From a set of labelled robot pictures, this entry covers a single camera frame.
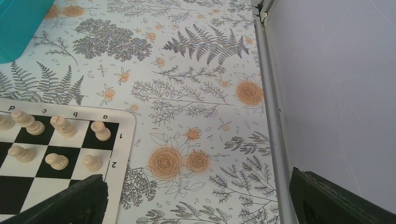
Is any light bishop chess piece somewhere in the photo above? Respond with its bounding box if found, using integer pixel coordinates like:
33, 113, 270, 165
11, 110, 45, 135

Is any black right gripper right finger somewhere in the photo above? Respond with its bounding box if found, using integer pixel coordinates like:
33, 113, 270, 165
289, 167, 396, 224

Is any light chess pawn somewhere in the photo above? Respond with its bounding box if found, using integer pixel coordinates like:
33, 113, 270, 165
7, 146, 36, 163
45, 153, 69, 170
83, 154, 101, 172

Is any light queen chess piece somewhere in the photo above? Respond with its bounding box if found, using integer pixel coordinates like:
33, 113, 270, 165
0, 114, 14, 131

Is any floral patterned table mat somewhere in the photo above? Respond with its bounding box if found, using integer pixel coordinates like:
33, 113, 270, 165
0, 0, 281, 224

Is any light rook chess piece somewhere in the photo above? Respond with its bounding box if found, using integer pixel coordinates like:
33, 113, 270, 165
91, 121, 111, 141

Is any aluminium frame rail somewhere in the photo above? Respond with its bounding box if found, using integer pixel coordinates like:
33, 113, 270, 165
251, 0, 298, 224

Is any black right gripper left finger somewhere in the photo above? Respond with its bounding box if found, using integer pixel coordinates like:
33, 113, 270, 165
1, 174, 108, 224

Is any black white chessboard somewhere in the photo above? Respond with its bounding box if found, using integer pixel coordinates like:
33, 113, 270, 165
0, 98, 136, 224

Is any teal plastic box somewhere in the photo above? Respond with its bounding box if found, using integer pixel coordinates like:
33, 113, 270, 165
0, 0, 54, 64

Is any light knight chess piece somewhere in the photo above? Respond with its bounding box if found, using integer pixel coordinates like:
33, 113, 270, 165
50, 116, 77, 139

